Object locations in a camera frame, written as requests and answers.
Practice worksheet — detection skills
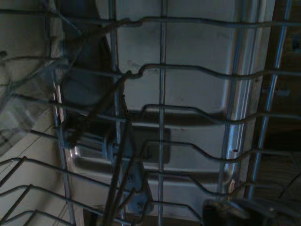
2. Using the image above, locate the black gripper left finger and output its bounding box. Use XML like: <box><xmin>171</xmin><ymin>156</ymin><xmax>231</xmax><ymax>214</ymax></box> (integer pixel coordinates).
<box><xmin>203</xmin><ymin>199</ymin><xmax>250</xmax><ymax>226</ymax></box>

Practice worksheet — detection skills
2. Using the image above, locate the cream cabinet door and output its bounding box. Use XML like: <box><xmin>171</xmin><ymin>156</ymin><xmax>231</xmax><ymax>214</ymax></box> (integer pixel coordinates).
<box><xmin>0</xmin><ymin>103</ymin><xmax>85</xmax><ymax>226</ymax></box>

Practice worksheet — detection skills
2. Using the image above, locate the dishwasher with open door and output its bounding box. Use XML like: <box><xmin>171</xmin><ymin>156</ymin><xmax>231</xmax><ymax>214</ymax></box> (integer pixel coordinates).
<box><xmin>54</xmin><ymin>0</ymin><xmax>276</xmax><ymax>222</ymax></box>

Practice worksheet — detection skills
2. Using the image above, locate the grey wire dishwasher rack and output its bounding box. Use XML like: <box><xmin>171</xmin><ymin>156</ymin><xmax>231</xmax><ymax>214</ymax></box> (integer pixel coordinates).
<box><xmin>0</xmin><ymin>0</ymin><xmax>301</xmax><ymax>226</ymax></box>

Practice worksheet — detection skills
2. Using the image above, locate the clear glass bowl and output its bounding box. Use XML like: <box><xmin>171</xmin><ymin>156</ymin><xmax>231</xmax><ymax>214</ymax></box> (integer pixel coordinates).
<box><xmin>0</xmin><ymin>50</ymin><xmax>78</xmax><ymax>156</ymax></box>

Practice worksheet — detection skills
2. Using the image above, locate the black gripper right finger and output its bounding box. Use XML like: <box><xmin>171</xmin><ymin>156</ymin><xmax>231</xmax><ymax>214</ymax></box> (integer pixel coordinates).
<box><xmin>231</xmin><ymin>199</ymin><xmax>301</xmax><ymax>226</ymax></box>

